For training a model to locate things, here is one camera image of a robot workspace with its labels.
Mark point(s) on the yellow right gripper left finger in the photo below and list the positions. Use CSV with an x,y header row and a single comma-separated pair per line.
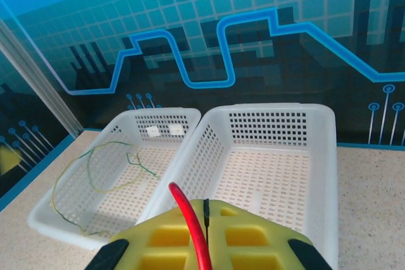
x,y
152,229

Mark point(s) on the white perforated plastic basket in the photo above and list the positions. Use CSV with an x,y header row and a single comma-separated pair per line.
x,y
269,181
104,194

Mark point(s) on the white sticker label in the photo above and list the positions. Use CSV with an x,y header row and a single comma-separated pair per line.
x,y
175,130
152,131

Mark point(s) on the aluminium frame post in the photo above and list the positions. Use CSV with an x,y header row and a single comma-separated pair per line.
x,y
38,80

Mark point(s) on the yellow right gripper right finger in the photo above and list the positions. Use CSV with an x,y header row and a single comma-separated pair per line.
x,y
253,232

